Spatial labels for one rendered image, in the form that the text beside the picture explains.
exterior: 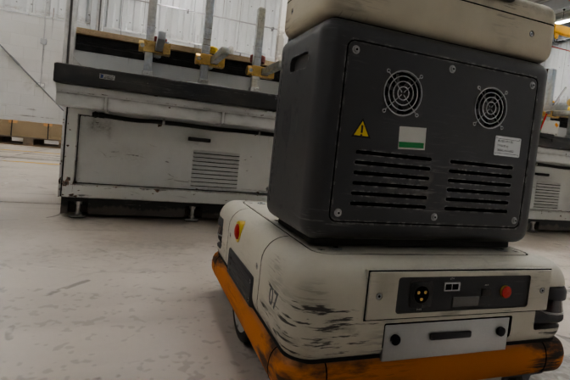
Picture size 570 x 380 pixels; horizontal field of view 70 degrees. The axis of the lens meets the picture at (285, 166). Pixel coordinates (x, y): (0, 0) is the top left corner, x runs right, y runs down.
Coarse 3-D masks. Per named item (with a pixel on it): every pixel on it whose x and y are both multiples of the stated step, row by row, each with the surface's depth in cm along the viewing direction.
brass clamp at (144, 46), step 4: (140, 40) 180; (144, 40) 179; (140, 44) 179; (144, 44) 179; (148, 44) 180; (152, 44) 180; (168, 44) 183; (140, 48) 180; (144, 48) 180; (148, 48) 180; (152, 48) 181; (164, 48) 182; (168, 48) 183; (144, 52) 182; (148, 52) 181; (152, 52) 181; (156, 52) 181; (160, 52) 182; (164, 52) 182; (168, 52) 183; (168, 56) 186
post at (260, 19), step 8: (264, 8) 197; (264, 16) 197; (256, 24) 198; (264, 24) 197; (256, 32) 197; (256, 40) 197; (256, 48) 197; (256, 56) 198; (256, 64) 198; (256, 80) 199
